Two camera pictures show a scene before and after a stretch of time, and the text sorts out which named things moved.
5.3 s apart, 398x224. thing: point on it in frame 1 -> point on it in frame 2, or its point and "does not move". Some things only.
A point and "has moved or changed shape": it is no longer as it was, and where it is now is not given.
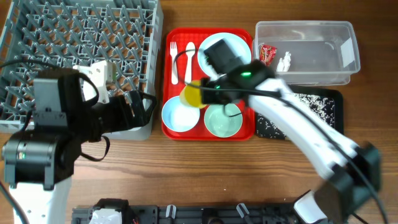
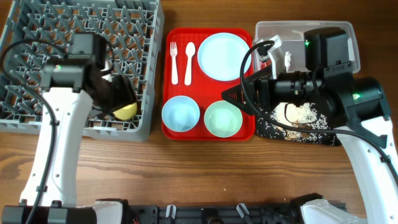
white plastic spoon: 190,50 does not move
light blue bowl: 179,117 does not move
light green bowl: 221,125 does not move
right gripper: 207,98 -> 262,84
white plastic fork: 173,53 does not move
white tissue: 284,64 does not move
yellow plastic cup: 191,96 has moved or changed shape
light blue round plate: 236,46 does not move
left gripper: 122,122 -> 127,96
